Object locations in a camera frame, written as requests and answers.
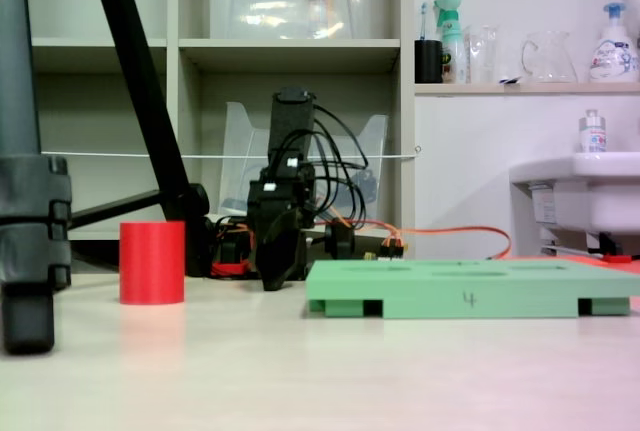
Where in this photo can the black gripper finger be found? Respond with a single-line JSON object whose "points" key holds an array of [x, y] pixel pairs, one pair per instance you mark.
{"points": [[300, 256], [277, 251]]}

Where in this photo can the red cylinder block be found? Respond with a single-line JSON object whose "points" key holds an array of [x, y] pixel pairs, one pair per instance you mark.
{"points": [[151, 266]]}

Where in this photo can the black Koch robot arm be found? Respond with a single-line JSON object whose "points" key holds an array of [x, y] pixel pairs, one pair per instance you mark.
{"points": [[291, 126]]}

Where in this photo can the clear plastic document tray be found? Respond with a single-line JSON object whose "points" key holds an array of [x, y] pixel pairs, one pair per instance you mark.
{"points": [[240, 151]]}

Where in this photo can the beige shelf unit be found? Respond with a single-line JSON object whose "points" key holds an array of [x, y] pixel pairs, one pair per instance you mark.
{"points": [[290, 44]]}

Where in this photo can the green shape sorter board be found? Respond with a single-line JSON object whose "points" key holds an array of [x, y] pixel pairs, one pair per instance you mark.
{"points": [[450, 301]]}

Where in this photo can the black tripod brace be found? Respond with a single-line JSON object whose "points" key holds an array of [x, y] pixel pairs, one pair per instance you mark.
{"points": [[120, 208]]}

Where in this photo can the black tripod leg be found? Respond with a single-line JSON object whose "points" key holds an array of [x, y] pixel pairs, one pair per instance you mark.
{"points": [[140, 76]]}

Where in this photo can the black cup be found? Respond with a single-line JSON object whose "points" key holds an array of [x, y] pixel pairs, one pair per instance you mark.
{"points": [[429, 62]]}

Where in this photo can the green spray bottle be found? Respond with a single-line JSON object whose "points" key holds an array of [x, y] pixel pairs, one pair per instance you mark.
{"points": [[451, 51]]}

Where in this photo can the blue toothbrush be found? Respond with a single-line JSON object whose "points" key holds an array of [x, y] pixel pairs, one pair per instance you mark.
{"points": [[423, 18]]}

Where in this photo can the clear plastic cup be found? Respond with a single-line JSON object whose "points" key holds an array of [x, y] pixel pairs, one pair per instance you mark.
{"points": [[482, 56]]}

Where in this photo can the grey tripod leg with clamps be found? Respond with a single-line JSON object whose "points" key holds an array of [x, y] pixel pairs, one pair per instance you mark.
{"points": [[20, 176]]}

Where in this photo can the white sink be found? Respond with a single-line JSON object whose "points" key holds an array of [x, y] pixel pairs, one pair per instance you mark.
{"points": [[590, 191]]}

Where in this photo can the glass pitcher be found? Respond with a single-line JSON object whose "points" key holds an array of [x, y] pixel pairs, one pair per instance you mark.
{"points": [[550, 61]]}

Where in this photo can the small clear pump bottle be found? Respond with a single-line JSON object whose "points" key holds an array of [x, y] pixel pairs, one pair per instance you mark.
{"points": [[593, 136]]}

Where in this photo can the white foam soap bottle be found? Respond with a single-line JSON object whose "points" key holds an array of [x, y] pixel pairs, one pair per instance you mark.
{"points": [[612, 58]]}

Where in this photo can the wall ledge shelf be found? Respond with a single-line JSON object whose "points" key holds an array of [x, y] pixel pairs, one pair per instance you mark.
{"points": [[525, 89]]}

